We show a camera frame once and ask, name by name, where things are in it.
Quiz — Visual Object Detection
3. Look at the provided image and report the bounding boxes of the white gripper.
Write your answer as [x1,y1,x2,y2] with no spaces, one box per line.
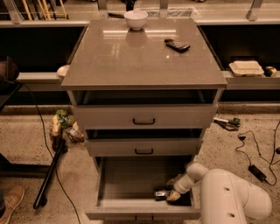
[165,173,194,202]

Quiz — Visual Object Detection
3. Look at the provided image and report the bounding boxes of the silver blue redbull can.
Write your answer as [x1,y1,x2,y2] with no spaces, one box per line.
[154,190,171,201]

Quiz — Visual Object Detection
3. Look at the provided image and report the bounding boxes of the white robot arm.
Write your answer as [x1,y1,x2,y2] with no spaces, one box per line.
[166,162,272,224]

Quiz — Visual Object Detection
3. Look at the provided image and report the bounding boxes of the grey middle drawer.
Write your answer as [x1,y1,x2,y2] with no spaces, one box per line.
[85,129,202,157]

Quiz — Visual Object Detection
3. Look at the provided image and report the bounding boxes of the grey drawer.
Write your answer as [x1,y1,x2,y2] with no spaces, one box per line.
[86,156,200,224]
[73,89,217,130]
[85,129,202,157]

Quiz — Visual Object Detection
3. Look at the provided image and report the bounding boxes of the grey bottom drawer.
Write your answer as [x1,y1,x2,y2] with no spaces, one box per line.
[86,156,200,224]

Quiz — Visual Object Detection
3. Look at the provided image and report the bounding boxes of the grey drawer cabinet with counter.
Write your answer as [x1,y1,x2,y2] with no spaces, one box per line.
[60,17,228,176]

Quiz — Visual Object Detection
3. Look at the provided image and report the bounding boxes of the grey top drawer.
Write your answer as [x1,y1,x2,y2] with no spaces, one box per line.
[73,89,217,130]

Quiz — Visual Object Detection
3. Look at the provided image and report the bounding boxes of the black metal pole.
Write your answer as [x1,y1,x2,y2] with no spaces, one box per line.
[33,139,66,210]

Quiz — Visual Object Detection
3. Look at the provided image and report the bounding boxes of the snack packets pile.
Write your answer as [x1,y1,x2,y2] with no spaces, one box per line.
[50,109,84,143]

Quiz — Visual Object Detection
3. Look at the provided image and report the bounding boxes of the white styrofoam food container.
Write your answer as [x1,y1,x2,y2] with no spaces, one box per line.
[229,60,264,76]

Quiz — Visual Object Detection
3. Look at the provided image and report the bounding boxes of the black calculator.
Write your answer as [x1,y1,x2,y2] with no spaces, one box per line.
[164,38,190,53]

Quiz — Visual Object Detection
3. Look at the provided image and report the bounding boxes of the small yellow black object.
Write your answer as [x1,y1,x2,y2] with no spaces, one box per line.
[264,66,277,77]

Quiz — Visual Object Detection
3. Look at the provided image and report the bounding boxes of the tan shoe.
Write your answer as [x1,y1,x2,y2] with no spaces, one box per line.
[0,185,25,224]

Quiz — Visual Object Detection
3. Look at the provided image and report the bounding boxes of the white plate behind cabinet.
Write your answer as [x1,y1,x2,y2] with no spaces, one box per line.
[57,65,70,78]

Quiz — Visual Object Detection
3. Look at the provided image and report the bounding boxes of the white ceramic bowl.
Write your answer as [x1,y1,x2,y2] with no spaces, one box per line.
[124,10,148,30]

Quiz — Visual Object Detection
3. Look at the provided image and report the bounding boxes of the black handled scissors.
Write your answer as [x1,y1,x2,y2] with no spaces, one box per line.
[213,117,241,131]

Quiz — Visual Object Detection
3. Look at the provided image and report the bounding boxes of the black power adapter with cable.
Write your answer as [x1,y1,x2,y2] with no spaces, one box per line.
[235,122,280,186]

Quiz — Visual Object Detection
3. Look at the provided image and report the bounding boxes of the black cable on floor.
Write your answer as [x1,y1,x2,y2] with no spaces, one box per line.
[17,82,82,224]

